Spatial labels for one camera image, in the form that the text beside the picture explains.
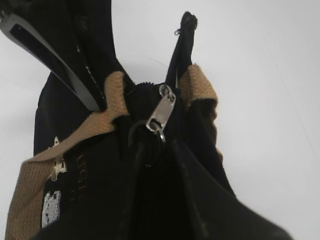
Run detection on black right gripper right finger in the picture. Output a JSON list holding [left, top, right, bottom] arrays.
[[133, 139, 291, 240]]

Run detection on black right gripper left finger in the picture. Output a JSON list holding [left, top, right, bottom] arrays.
[[0, 0, 105, 111]]

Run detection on silver zipper pull ring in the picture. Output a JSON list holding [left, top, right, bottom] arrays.
[[128, 84, 177, 168]]

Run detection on black canvas tote bag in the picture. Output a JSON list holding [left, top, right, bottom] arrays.
[[5, 0, 254, 240]]

